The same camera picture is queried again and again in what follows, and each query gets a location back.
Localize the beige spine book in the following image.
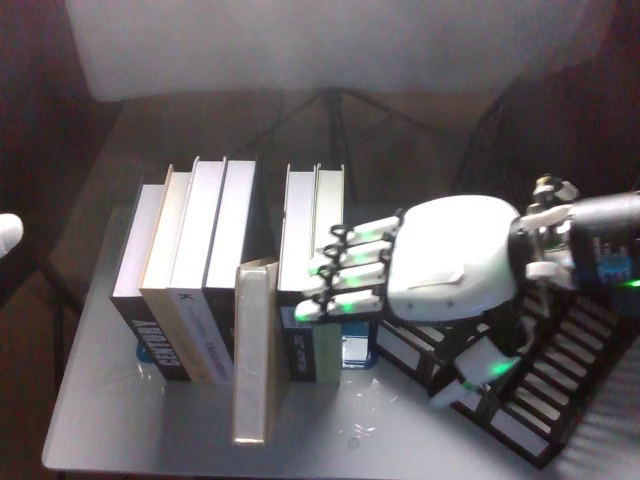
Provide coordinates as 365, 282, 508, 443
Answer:
138, 163, 216, 385

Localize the white backdrop cloth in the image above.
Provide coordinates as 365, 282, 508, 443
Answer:
64, 0, 616, 99

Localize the black tripod stand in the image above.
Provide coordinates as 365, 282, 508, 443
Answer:
257, 87, 419, 204

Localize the white spine K book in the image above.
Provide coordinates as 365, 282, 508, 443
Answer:
167, 155, 236, 385

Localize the black three-slot file rack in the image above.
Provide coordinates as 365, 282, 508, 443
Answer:
374, 89, 632, 470

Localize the black book white label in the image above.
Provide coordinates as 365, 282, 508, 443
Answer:
276, 162, 319, 384

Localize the clear plastic scrap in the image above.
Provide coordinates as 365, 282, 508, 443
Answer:
344, 377, 399, 436

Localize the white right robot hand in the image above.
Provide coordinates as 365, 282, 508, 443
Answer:
293, 193, 522, 412

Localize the black Century book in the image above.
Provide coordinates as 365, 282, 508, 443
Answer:
109, 183, 191, 384

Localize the green spine book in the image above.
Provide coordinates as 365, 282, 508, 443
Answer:
310, 162, 347, 385

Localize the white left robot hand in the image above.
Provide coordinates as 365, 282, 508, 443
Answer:
0, 213, 25, 260

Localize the cream hardcover book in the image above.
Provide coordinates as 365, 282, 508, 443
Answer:
231, 256, 282, 446

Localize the black Let It Be book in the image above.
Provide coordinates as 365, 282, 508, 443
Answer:
202, 157, 259, 371

